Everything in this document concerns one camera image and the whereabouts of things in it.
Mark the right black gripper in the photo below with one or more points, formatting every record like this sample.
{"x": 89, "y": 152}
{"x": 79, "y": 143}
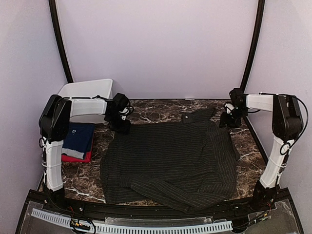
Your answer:
{"x": 224, "y": 120}

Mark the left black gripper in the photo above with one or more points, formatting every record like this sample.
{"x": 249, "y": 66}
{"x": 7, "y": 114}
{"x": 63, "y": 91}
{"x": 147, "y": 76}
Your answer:
{"x": 124, "y": 129}

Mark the navy blue t-shirt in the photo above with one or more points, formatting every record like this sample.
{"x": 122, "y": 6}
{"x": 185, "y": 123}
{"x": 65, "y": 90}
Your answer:
{"x": 79, "y": 139}

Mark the black clothes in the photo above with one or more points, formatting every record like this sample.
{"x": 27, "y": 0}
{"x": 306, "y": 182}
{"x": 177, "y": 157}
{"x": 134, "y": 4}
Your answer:
{"x": 188, "y": 165}

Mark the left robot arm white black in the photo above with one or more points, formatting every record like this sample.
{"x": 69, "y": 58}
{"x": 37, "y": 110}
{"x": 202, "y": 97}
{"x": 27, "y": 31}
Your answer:
{"x": 54, "y": 126}

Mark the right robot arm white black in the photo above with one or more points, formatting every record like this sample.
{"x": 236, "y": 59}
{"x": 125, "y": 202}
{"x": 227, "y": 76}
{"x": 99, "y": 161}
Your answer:
{"x": 287, "y": 126}

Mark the white plastic bin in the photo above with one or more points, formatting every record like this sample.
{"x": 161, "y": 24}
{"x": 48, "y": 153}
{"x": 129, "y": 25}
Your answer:
{"x": 92, "y": 87}

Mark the folded red t-shirt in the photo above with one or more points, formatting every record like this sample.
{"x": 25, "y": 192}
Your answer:
{"x": 86, "y": 158}

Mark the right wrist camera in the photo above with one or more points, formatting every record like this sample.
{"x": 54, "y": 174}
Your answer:
{"x": 228, "y": 106}

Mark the black curved front rail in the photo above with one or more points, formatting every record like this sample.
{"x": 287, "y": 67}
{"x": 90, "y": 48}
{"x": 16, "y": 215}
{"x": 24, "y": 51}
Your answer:
{"x": 235, "y": 210}

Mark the white slotted cable duct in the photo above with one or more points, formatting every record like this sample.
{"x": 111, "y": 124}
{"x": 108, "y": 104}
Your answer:
{"x": 124, "y": 226}

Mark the right black frame post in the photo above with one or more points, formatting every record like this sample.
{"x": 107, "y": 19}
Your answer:
{"x": 253, "y": 45}

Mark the black frame post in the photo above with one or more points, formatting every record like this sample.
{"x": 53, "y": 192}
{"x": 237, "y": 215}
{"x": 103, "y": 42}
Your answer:
{"x": 253, "y": 45}
{"x": 59, "y": 40}

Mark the left black frame post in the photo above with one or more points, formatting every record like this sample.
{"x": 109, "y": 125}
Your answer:
{"x": 59, "y": 40}

